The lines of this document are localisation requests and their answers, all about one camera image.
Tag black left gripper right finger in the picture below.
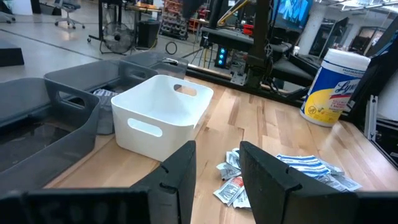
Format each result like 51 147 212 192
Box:
239 141 358 224

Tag white wipe packet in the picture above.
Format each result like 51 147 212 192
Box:
225 148 242 170
216 162 242 181
213 176 245 207

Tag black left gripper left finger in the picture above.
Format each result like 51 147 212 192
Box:
130 140 197 224

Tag silver aluminium extrusion pieces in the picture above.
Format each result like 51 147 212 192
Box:
363 95 379 141

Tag grey office chair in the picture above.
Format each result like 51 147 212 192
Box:
54 0 86 30
0 11 17 24

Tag black waste bin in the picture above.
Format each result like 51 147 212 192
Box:
137 20 161 49

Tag black cable coil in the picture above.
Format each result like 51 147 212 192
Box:
164 40 178 56

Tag grey plastic bin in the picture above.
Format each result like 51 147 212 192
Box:
44 59 159 135
122 51 189 80
0 77 101 194

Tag black floor case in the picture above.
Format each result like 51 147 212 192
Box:
0 40 25 68

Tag monitor with blue screen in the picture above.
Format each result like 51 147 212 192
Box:
273 0 313 31

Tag computer tower with blue lights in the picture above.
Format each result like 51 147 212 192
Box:
214 45 231 70

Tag parts shelf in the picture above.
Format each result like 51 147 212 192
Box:
159 0 191 40

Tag disinfecting wipes canister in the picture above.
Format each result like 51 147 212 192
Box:
300 49 371 128

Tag white printed packet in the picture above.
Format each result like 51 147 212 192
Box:
232 188 252 210
314 173 363 192

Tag black side desk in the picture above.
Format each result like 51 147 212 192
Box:
200 26 315 90

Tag black floor fan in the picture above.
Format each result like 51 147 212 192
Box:
99 21 137 56

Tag white plastic bin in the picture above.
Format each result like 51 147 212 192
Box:
111 74 215 162

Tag black stand pole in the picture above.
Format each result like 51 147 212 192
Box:
87 0 105 43

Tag white pillar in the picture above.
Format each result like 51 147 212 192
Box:
297 2 331 57

